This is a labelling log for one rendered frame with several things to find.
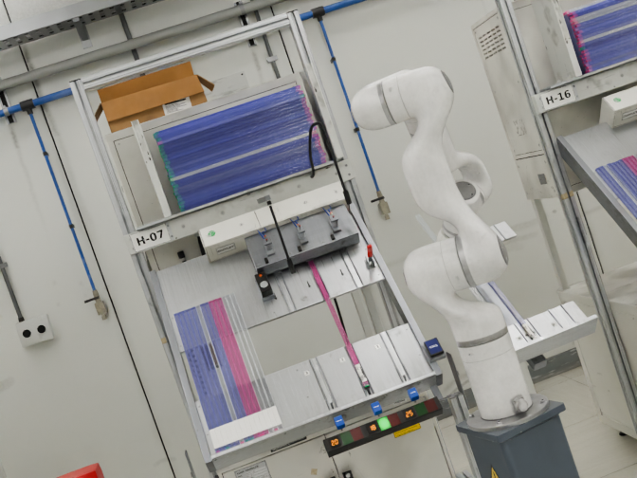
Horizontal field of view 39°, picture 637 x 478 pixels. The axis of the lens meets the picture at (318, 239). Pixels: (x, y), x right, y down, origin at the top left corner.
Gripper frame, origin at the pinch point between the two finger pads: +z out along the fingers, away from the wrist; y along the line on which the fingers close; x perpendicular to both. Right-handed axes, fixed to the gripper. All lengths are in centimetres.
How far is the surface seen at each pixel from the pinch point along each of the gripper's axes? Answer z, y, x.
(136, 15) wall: 72, 40, -231
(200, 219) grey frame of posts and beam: 20, 58, -59
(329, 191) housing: 16, 16, -50
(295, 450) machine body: 54, 56, 12
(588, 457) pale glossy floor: 122, -55, 32
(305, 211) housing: 16, 26, -46
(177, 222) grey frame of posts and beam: 19, 65, -61
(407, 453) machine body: 60, 23, 25
